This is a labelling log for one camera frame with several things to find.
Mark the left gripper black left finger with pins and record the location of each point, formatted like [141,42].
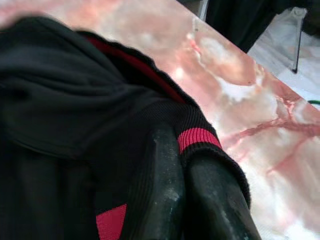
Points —
[167,187]

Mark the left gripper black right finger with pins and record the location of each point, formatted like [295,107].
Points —
[215,205]

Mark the marble pattern folding table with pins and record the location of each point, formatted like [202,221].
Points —
[225,87]

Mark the silver metal clothes rack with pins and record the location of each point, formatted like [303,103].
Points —
[297,50]

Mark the black t-shirt with green logo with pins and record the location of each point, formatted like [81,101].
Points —
[237,20]

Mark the black jacket with red trim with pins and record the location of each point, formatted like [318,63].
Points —
[62,100]

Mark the green clothes hanger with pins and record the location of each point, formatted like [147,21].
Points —
[315,102]

